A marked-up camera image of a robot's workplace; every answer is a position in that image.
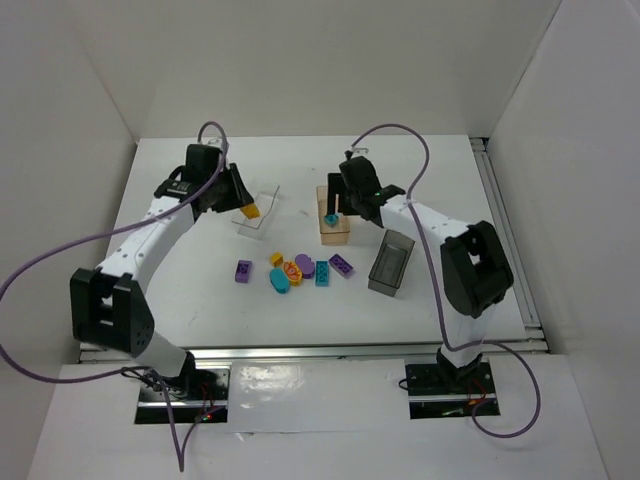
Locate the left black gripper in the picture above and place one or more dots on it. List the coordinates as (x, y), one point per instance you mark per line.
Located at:
(236, 187)

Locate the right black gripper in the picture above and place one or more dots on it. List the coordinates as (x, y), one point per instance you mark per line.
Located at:
(338, 185)

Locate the teal small lego brick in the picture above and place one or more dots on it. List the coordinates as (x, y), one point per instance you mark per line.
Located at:
(331, 220)

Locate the purple small lego brick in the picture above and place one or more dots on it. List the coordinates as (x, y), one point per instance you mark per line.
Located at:
(243, 271)

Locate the purple long lego brick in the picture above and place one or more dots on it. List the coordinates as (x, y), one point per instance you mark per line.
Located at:
(341, 266)

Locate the teal long lego brick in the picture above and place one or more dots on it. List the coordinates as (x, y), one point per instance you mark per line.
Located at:
(322, 273)

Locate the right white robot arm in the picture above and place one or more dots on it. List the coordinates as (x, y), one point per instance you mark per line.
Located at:
(466, 262)

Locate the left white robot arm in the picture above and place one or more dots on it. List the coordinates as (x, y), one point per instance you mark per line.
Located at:
(108, 303)

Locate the clear plastic container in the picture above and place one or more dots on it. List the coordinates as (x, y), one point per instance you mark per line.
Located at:
(253, 221)

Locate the orange translucent container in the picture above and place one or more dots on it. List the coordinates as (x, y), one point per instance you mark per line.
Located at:
(336, 232)

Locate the small yellow lego brick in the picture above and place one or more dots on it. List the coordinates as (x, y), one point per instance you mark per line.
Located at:
(276, 259)

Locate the purple oval lego piece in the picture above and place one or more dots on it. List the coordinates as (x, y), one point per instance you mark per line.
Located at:
(306, 265)

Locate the teal oval lego piece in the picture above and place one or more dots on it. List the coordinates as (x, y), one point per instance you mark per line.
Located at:
(279, 281)

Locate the yellow oval printed lego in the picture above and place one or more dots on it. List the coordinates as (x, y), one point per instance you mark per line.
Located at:
(293, 273)

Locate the dark grey translucent container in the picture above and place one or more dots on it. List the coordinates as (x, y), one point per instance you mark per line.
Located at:
(388, 269)

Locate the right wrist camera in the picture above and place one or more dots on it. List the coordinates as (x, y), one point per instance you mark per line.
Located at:
(356, 151)

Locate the aluminium front rail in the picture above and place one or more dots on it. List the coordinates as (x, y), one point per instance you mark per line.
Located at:
(92, 355)

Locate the aluminium rail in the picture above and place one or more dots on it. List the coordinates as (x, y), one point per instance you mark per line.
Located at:
(528, 311)
(92, 355)

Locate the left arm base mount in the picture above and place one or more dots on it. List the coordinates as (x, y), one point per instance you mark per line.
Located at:
(206, 401)

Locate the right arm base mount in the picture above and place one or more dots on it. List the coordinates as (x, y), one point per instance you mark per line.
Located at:
(430, 397)

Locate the aluminium right rail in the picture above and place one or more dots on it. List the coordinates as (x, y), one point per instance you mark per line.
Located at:
(528, 311)

